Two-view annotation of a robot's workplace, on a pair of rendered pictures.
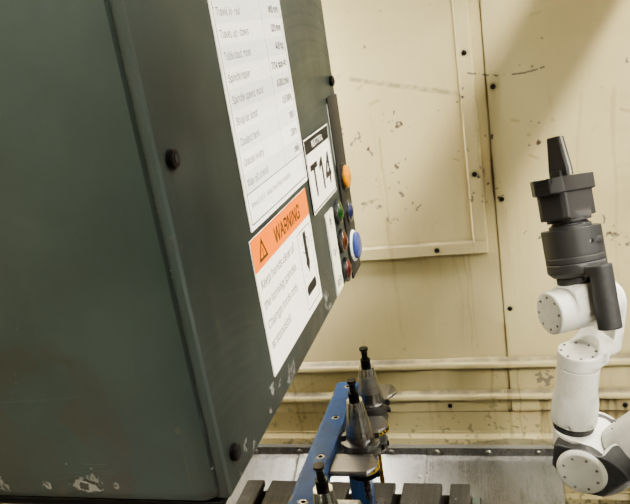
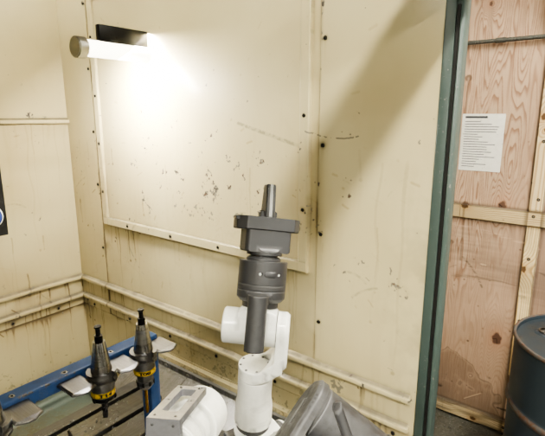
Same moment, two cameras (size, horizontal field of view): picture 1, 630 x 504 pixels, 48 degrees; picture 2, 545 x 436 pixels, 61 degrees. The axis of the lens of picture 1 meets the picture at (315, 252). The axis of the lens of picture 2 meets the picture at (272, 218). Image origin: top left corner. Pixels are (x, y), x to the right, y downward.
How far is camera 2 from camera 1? 0.75 m
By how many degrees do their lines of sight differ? 21
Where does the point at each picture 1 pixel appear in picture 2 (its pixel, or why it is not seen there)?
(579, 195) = (269, 235)
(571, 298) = (236, 317)
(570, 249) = (243, 276)
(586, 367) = (247, 378)
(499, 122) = (324, 174)
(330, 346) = (211, 309)
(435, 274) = not seen: hidden behind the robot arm
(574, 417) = (240, 416)
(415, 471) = not seen: hidden behind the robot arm
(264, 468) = (163, 378)
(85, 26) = not seen: outside the picture
